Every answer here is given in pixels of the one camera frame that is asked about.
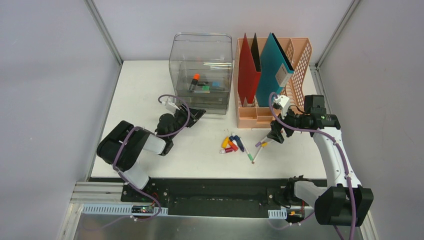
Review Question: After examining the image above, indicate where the orange red marker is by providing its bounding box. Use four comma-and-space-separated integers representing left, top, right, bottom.
228, 140, 239, 152

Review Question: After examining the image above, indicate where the white marker yellow cap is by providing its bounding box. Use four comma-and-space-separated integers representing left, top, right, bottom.
260, 140, 274, 148

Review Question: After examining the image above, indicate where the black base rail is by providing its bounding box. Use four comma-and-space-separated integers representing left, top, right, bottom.
120, 178, 327, 220

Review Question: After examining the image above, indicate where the red white short marker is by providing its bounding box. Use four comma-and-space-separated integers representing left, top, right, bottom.
219, 147, 234, 154

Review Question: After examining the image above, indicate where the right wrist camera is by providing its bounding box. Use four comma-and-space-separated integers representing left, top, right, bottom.
272, 95, 291, 115

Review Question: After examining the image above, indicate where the black highlighter green cap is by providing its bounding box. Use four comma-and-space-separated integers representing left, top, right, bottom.
193, 85, 210, 93

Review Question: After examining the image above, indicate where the black highlighter blue cap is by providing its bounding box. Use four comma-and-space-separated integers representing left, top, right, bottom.
197, 81, 221, 88

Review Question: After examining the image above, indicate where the teal blue folder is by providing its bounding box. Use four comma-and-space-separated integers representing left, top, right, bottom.
255, 32, 294, 108

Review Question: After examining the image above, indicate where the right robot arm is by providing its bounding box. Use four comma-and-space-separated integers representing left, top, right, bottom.
267, 92, 374, 228

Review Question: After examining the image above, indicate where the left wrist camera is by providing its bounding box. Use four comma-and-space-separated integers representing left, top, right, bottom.
161, 98, 180, 114

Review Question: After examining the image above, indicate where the clear grey drawer organizer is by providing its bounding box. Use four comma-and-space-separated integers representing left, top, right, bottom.
168, 32, 233, 115

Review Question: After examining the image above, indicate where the black highlighter orange cap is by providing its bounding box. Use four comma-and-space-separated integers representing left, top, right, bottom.
188, 73, 200, 91

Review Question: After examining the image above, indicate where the thin white pen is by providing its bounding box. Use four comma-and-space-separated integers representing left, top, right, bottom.
251, 128, 271, 131

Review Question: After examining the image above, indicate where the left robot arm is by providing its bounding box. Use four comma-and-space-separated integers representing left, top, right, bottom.
96, 105, 206, 203

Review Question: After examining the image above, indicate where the red folder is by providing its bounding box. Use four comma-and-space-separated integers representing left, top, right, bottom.
237, 33, 261, 107

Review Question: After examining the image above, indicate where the white marker green tip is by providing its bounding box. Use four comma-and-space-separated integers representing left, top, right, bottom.
239, 137, 254, 162

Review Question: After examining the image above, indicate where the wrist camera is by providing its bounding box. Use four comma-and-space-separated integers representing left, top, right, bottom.
161, 98, 180, 114
272, 95, 291, 115

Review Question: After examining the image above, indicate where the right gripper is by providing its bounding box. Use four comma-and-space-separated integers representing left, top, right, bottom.
266, 104, 309, 144

